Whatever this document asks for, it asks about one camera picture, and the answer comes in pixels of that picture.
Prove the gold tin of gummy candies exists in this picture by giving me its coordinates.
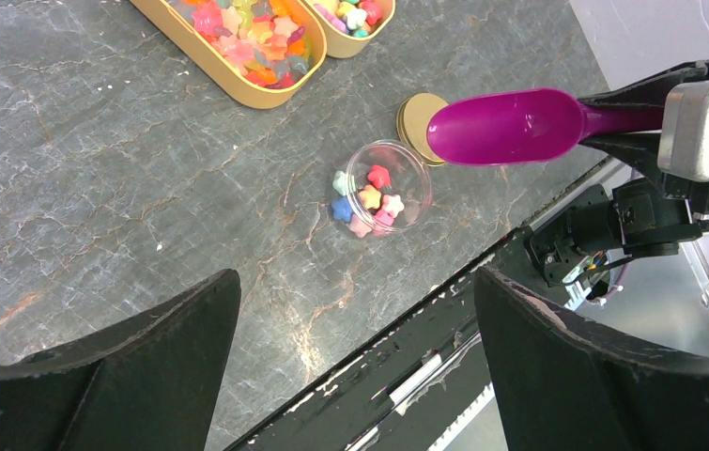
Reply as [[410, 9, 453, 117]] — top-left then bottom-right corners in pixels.
[[133, 1, 328, 109]]

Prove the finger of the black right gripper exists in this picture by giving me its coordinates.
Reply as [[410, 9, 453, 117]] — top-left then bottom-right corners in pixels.
[[579, 132, 709, 199], [578, 60, 709, 107]]

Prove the magenta plastic scoop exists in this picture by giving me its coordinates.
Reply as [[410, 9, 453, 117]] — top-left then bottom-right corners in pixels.
[[426, 87, 664, 166]]

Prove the clear plastic round jar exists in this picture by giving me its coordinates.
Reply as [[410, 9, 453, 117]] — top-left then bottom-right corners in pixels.
[[328, 139, 433, 239]]

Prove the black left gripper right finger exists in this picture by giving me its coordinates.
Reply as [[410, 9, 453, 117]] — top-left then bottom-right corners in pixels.
[[473, 267, 709, 450]]

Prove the gold round jar lid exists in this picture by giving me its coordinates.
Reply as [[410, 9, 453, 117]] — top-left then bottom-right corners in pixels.
[[396, 92, 448, 167]]

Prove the gold tin of star candies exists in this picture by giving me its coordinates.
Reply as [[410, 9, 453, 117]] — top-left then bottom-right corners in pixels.
[[302, 0, 396, 58]]

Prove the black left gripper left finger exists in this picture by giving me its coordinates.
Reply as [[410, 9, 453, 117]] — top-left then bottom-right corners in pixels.
[[0, 270, 241, 450]]

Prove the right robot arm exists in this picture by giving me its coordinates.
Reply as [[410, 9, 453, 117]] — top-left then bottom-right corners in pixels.
[[525, 60, 709, 286]]

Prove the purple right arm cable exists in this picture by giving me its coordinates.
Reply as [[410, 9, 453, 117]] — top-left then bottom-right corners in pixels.
[[587, 261, 632, 307]]

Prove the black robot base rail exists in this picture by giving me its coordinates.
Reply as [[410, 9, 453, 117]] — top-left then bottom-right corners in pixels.
[[223, 155, 629, 451]]

